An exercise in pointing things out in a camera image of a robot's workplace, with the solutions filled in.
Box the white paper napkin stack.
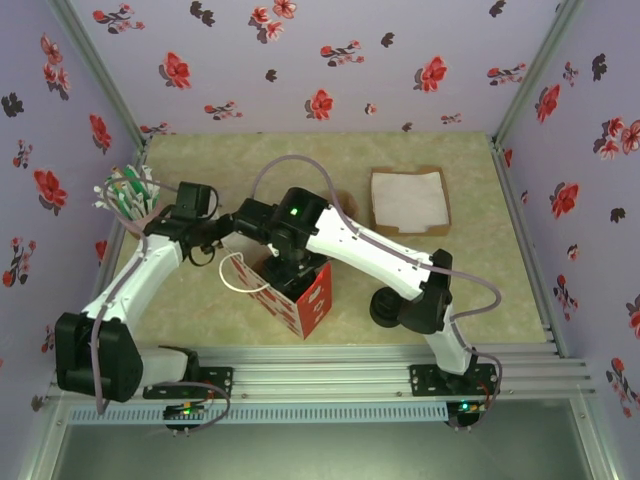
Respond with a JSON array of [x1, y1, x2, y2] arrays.
[[372, 171, 450, 230]]

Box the pink straw holder cup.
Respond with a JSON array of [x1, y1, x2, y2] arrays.
[[122, 214, 154, 241]]

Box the red printed paper bag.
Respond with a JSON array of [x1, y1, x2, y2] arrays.
[[218, 239, 334, 342]]

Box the aluminium corner post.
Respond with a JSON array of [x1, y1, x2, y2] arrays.
[[492, 0, 586, 144], [47, 0, 151, 146]]

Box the brown pulp cup carrier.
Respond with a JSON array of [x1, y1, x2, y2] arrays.
[[327, 190, 360, 224]]

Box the lilac right arm cable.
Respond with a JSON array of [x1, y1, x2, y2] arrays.
[[252, 154, 503, 430]]

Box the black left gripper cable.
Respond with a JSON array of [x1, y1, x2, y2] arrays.
[[187, 243, 217, 267]]

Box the green-lit controller board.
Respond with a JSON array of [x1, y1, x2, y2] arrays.
[[164, 399, 211, 432], [446, 399, 489, 430]]

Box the brown cardboard tray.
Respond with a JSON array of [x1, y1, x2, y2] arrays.
[[368, 165, 455, 238]]

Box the white slotted cable duct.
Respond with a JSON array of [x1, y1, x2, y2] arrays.
[[67, 402, 449, 426]]

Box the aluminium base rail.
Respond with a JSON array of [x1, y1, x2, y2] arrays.
[[47, 344, 599, 401]]

